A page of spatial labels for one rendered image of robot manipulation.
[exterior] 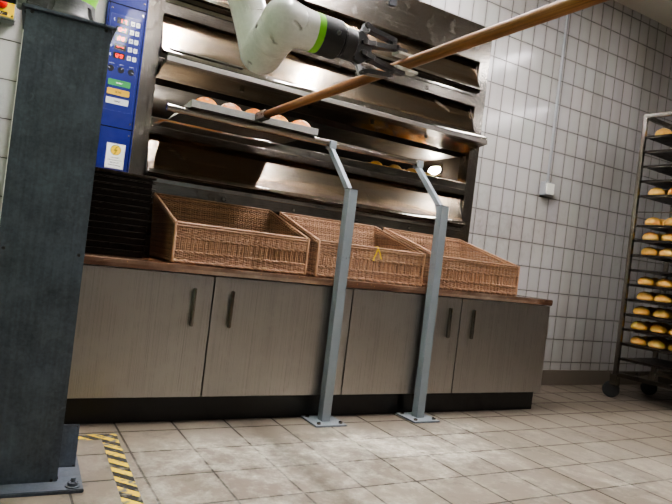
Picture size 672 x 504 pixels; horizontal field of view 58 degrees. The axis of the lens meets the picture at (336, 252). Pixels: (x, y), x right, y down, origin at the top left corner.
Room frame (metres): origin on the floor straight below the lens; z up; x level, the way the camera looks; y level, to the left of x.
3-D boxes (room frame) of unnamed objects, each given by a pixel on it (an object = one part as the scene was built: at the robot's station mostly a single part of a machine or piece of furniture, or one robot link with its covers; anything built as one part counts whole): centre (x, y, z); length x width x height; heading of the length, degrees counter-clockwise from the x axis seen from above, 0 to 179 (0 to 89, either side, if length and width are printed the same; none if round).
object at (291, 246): (2.53, 0.46, 0.72); 0.56 x 0.49 x 0.28; 118
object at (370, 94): (3.05, 0.09, 1.54); 1.79 x 0.11 x 0.19; 120
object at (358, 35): (1.47, 0.02, 1.19); 0.09 x 0.07 x 0.08; 120
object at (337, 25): (1.44, 0.08, 1.19); 0.12 x 0.06 x 0.09; 30
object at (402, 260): (2.82, -0.06, 0.72); 0.56 x 0.49 x 0.28; 118
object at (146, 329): (2.75, 0.04, 0.29); 2.42 x 0.56 x 0.58; 120
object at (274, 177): (3.05, 0.09, 1.02); 1.79 x 0.11 x 0.19; 120
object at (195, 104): (2.58, 0.46, 1.19); 0.55 x 0.36 x 0.03; 120
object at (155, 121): (3.07, 0.10, 1.16); 1.80 x 0.06 x 0.04; 120
